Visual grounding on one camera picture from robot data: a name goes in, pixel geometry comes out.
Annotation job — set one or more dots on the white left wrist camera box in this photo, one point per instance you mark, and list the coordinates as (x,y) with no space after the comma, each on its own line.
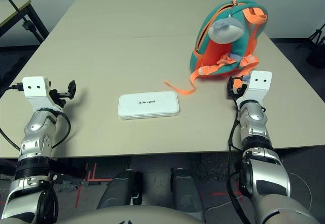
(35,87)

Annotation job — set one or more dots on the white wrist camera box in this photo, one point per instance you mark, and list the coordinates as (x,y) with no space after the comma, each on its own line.
(259,81)
(35,87)

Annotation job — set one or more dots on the side table with black frame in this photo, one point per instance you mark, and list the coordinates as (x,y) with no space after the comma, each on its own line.
(15,9)

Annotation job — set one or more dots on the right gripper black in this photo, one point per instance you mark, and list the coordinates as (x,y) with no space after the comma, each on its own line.
(241,92)

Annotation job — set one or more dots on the grey white plush charm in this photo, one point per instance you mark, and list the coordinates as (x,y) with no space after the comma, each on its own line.
(226,31)

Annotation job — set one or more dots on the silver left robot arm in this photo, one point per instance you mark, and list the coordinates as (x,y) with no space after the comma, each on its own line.
(33,132)

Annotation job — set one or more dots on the grey robot right leg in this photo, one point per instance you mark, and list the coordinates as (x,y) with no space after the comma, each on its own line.
(186,191)

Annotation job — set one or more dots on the black waste bin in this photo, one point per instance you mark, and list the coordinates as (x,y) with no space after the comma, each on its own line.
(316,57)

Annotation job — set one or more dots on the black table base bar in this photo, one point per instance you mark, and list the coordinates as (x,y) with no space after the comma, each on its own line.
(68,169)

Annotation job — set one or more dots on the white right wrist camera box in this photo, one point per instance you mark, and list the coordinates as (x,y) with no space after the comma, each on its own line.
(259,81)

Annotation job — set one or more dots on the teal and orange backpack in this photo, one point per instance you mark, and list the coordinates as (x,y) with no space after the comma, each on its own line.
(228,53)

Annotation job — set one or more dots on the beige robot torso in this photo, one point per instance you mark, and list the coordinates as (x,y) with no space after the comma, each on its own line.
(127,215)

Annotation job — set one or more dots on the grey robot leg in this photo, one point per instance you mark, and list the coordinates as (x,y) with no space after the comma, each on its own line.
(186,191)
(119,188)

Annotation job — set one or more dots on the grey robot left leg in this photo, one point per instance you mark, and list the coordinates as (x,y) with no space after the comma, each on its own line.
(119,188)

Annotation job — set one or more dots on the white pencil case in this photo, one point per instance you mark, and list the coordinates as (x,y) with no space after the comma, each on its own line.
(148,104)

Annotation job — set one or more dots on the black tripod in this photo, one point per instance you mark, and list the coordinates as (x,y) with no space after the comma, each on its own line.
(316,34)

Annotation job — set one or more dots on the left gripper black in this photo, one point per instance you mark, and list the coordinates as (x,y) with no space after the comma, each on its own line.
(57,95)

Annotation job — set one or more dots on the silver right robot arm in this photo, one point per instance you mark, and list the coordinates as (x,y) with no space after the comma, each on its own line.
(256,132)

